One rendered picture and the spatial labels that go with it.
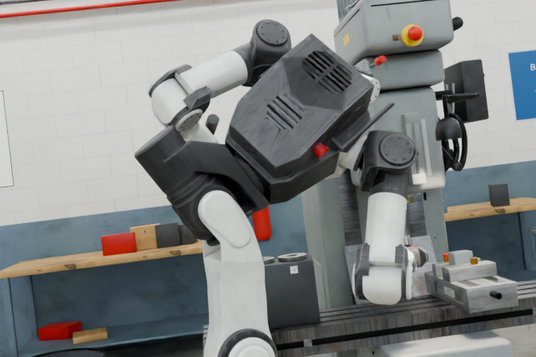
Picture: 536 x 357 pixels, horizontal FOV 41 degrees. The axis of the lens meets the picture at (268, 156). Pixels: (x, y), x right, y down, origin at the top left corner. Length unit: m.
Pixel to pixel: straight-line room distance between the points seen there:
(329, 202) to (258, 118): 1.03
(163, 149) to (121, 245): 4.29
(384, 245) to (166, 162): 0.52
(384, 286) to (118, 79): 5.08
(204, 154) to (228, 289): 0.31
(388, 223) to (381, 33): 0.64
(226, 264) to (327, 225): 1.02
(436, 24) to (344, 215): 0.83
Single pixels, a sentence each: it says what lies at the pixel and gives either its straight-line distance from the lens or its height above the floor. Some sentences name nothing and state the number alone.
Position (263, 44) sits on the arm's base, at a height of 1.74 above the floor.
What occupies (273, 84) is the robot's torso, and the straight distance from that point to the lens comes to 1.62.
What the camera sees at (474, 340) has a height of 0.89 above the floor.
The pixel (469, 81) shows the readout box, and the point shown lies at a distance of 2.55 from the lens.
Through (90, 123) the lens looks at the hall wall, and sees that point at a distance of 6.47.
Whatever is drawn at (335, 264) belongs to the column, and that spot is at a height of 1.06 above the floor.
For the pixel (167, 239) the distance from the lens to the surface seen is 5.88.
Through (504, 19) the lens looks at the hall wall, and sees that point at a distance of 7.07.
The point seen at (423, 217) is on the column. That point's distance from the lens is 2.66.
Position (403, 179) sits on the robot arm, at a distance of 1.69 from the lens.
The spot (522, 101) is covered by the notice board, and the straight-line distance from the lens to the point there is 7.02.
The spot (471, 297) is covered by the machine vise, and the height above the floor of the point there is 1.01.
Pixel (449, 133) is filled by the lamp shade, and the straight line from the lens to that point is 2.01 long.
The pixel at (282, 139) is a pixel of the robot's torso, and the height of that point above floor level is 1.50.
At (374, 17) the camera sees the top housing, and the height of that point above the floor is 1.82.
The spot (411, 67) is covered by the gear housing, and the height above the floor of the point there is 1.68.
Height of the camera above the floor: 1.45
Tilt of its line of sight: 1 degrees up
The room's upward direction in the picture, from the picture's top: 7 degrees counter-clockwise
